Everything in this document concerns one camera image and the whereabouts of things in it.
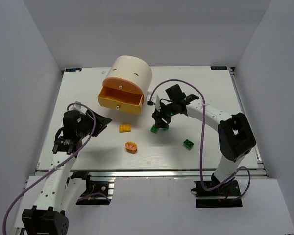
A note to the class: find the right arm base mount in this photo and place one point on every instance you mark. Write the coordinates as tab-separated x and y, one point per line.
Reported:
225	196

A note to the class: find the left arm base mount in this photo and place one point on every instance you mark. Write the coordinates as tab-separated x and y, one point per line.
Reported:
98	191

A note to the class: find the left blue corner label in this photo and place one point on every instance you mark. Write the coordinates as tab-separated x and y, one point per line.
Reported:
73	69

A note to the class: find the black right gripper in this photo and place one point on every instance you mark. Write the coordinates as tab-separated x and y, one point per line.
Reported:
160	117

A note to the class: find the cream drawer cabinet shell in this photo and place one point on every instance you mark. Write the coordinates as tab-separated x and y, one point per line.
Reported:
133	69

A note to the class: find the yellow drawer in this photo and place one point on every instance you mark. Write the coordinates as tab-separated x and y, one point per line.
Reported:
120	100

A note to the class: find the yellow lego brick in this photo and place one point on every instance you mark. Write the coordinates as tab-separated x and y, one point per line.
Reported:
125	128

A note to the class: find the right blue corner label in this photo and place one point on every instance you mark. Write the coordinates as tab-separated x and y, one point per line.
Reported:
217	68

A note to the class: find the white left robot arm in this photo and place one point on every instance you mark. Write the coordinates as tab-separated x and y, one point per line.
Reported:
61	190

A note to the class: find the aluminium table front rail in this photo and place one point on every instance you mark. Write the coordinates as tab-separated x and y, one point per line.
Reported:
256	173

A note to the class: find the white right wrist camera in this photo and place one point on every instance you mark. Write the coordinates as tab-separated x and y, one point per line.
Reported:
153	100

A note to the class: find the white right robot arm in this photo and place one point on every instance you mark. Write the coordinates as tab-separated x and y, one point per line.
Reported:
236	138

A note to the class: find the blue corner label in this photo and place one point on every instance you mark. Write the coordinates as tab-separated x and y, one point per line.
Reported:
217	68
73	69

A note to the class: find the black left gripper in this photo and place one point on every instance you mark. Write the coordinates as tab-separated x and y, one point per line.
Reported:
92	122

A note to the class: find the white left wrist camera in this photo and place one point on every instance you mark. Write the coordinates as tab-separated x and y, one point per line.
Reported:
78	107

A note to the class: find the orange oval lego piece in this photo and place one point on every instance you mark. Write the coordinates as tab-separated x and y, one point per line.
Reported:
131	147

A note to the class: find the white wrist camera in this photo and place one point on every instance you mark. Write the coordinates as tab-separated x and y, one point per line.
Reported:
153	100
78	107

